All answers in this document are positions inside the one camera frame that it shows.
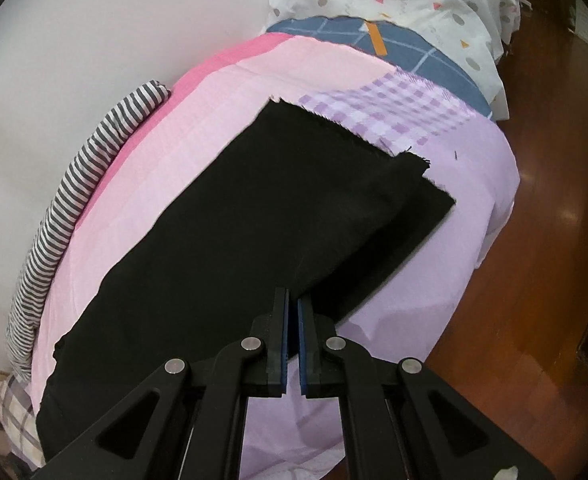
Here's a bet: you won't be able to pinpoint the black and white striped cloth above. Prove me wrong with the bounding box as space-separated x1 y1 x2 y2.
4 80 171 381

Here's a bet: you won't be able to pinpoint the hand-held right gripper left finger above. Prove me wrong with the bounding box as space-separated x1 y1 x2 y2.
34 287 291 480

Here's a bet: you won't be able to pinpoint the white quilt with coloured shapes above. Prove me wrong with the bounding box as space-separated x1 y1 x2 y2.
266 0 520 121

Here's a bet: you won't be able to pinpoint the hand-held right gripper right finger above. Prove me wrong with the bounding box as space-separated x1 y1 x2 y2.
298 296 555 480

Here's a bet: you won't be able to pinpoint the black pants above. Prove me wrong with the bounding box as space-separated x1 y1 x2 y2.
34 97 457 466

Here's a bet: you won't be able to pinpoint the pink and purple bedsheet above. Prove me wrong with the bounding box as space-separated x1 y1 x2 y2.
26 32 520 480

